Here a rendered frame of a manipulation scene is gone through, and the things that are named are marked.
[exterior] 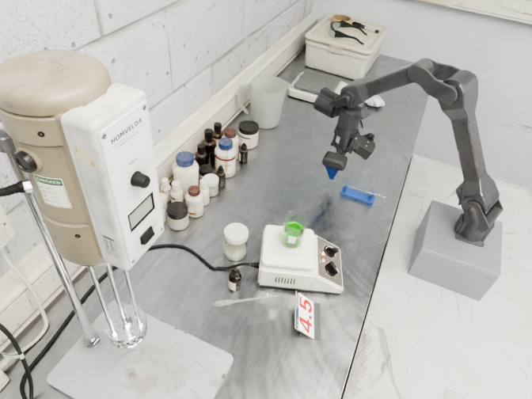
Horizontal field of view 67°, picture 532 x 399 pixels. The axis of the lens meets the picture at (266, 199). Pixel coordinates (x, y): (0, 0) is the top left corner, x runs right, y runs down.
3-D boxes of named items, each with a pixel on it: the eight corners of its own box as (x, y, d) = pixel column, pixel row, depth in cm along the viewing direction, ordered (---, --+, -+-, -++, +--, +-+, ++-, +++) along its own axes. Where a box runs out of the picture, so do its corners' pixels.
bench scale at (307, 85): (347, 114, 156) (350, 103, 153) (285, 96, 162) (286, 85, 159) (358, 93, 169) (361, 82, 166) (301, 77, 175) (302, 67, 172)
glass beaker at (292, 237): (305, 249, 93) (311, 226, 87) (283, 253, 91) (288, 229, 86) (297, 230, 97) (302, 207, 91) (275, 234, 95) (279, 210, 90)
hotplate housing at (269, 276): (337, 253, 104) (344, 233, 98) (341, 297, 94) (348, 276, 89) (252, 244, 103) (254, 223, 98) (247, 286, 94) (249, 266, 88)
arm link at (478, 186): (476, 66, 80) (445, 72, 85) (460, 77, 77) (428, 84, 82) (502, 203, 91) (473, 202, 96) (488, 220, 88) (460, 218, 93)
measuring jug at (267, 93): (237, 131, 141) (238, 92, 131) (234, 112, 150) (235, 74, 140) (288, 131, 144) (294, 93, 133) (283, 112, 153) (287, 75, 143)
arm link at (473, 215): (499, 215, 94) (512, 196, 89) (483, 236, 89) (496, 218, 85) (472, 200, 97) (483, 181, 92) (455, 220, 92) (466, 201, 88)
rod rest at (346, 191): (374, 198, 121) (378, 189, 118) (372, 205, 118) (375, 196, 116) (342, 188, 123) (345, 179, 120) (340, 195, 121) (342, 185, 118)
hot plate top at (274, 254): (313, 231, 98) (313, 229, 97) (314, 271, 89) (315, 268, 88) (264, 226, 98) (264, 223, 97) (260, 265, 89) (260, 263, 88)
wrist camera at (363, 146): (350, 138, 105) (374, 145, 103) (356, 124, 110) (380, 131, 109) (345, 156, 109) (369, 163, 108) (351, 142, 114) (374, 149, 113)
